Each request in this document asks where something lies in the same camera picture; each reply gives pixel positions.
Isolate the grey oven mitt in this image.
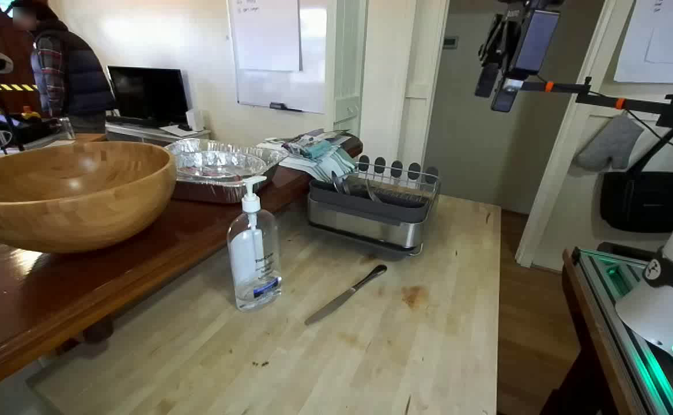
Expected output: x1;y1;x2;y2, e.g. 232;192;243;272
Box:
573;115;643;170

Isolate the large wooden bowl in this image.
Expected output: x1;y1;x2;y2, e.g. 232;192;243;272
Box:
0;140;175;253

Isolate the white wall whiteboard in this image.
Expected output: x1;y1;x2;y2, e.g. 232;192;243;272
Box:
228;0;328;114

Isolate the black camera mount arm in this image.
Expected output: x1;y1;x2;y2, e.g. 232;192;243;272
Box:
474;0;673;174

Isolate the black hanging bag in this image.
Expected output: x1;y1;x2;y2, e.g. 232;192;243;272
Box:
598;148;673;235

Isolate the green lit robot base stand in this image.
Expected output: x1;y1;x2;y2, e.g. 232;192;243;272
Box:
541;246;673;415

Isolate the clear hand sanitizer pump bottle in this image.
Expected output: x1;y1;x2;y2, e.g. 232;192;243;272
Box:
228;176;281;312

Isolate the person in dark vest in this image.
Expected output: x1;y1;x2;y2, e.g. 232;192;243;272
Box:
12;0;113;134

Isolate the grey steel dish rack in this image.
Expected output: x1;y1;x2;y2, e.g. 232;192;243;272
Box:
305;155;440;252

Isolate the brown wooden side table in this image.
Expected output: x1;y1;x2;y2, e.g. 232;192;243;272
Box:
0;134;363;401

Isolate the aluminium foil tray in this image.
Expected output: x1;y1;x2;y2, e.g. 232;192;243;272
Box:
167;139;286;205

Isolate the green white dish towel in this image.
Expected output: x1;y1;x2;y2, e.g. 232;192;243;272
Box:
284;131;355;183

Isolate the table knife with black handle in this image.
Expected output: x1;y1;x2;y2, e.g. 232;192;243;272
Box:
304;264;387;326

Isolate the black monitor screen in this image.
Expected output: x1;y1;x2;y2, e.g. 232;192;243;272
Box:
110;66;189;127

